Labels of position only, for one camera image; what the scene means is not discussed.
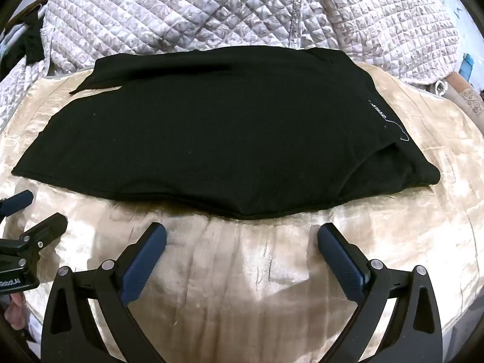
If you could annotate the dark cloth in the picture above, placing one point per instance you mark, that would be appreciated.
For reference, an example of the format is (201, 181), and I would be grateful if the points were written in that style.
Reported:
(32, 37)

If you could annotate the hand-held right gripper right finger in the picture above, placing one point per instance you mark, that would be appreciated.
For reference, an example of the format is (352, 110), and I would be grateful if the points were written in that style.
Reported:
(340, 264)

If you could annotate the black pants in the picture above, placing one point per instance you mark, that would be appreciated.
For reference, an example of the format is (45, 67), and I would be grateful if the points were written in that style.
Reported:
(211, 132)

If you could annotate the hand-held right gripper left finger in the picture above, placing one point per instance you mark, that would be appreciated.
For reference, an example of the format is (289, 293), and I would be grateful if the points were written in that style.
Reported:
(145, 264)

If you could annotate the patterned bolster pillow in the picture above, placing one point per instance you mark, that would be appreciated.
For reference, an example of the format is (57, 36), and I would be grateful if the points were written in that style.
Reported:
(467, 96)

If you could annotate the beige satin mat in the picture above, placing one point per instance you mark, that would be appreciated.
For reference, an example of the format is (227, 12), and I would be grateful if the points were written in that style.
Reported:
(242, 283)

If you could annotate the person's left hand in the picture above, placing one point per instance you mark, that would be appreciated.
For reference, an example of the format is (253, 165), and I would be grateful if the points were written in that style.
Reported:
(14, 312)

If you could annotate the floral quilted blanket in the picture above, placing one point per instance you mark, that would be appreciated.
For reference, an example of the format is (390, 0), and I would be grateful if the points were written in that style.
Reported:
(211, 11)

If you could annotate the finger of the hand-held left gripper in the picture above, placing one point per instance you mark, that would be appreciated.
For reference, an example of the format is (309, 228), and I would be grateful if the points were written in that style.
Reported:
(44, 231)
(19, 199)

